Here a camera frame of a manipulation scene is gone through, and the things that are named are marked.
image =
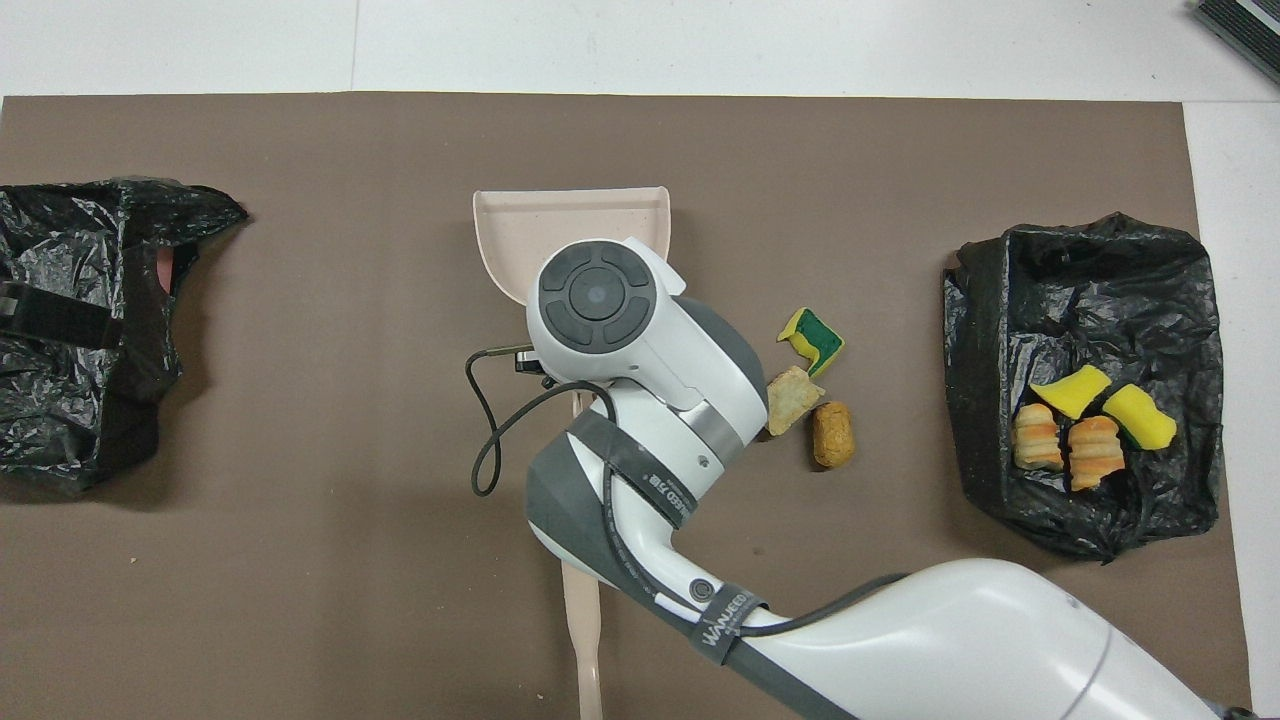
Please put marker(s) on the yellow sponge piece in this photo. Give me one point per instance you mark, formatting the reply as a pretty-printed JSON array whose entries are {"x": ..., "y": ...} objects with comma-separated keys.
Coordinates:
[
  {"x": 1140, "y": 415},
  {"x": 1070, "y": 390}
]

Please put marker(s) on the brown bread roll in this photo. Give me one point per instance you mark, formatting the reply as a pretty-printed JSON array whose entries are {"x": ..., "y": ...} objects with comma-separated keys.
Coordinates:
[{"x": 833, "y": 434}]

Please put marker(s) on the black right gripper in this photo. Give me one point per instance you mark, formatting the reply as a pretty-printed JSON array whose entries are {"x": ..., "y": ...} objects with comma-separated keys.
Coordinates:
[{"x": 528, "y": 361}]

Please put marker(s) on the brown paper table mat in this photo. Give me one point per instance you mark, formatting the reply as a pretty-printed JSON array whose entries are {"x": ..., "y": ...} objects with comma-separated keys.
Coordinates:
[{"x": 300, "y": 600}]

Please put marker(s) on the pink bin under bag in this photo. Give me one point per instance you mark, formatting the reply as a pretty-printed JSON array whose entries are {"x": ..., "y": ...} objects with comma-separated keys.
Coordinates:
[{"x": 166, "y": 270}]

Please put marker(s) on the cream toast piece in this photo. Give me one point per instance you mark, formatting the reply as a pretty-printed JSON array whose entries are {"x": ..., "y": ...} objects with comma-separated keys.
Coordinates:
[{"x": 797, "y": 400}]

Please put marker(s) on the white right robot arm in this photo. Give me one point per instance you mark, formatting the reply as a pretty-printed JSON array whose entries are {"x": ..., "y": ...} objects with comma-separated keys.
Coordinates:
[{"x": 680, "y": 370}]

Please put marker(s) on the beige hand brush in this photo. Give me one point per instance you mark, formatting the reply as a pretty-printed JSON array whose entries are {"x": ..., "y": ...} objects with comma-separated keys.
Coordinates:
[{"x": 582, "y": 620}]

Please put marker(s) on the yellow and green sponge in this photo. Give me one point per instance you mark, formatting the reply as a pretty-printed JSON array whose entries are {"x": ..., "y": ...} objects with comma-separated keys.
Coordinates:
[{"x": 815, "y": 342}]

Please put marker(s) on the toy croissant pastry piece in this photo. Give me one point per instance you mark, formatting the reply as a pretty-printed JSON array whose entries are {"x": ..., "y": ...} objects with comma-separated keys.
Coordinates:
[
  {"x": 1093, "y": 452},
  {"x": 1037, "y": 437}
]

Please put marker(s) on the beige plastic dustpan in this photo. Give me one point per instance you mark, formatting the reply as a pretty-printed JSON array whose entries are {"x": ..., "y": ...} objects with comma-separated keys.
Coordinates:
[{"x": 510, "y": 225}]

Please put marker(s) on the dark ribbed box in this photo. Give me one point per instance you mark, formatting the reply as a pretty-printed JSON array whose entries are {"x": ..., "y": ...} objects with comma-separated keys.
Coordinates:
[{"x": 1245, "y": 30}]

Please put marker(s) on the black trash bag bin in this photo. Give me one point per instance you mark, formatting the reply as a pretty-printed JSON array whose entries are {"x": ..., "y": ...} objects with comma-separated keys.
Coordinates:
[
  {"x": 1070, "y": 300},
  {"x": 70, "y": 400}
]

